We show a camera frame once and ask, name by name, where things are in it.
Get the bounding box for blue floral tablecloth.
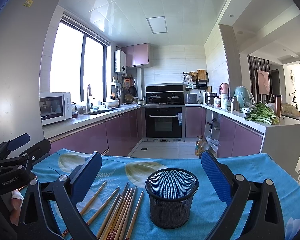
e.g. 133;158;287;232
20;148;300;240

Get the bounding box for black range hood stove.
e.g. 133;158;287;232
145;83;185;105

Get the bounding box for wooden chopstick five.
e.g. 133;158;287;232
106;187;134;239

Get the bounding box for chrome sink faucet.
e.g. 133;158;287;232
87;84;93;113

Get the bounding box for steel stock pot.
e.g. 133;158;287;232
204;92;217;105

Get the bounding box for green leafy vegetables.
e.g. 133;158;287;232
245;102;280;125

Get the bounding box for wooden chopstick four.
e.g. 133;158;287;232
99;189;130;239

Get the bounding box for white microwave oven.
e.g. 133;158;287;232
39;92;72;126

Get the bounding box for black mesh pen cup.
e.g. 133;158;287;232
145;168;199;229

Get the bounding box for wooden chopstick three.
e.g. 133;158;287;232
96;183;129;239

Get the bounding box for black built-in oven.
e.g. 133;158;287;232
143;105;185;142

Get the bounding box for cooking oil bottle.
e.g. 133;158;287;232
195;135;205;158

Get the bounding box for white water heater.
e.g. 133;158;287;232
115;50;126;74

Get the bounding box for pink upper cabinet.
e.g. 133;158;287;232
122;43;150;67

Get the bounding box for kitchen window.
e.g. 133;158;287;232
49;21;107;106

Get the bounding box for person left hand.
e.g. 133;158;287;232
10;190;24;226

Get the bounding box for grey refrigerator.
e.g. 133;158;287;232
0;0;59;158

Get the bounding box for black wall spice rack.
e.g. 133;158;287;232
183;69;209;90

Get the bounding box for wooden chopstick six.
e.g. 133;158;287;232
114;186;137;240

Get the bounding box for brown tumbler cup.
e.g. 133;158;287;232
274;94;282;118

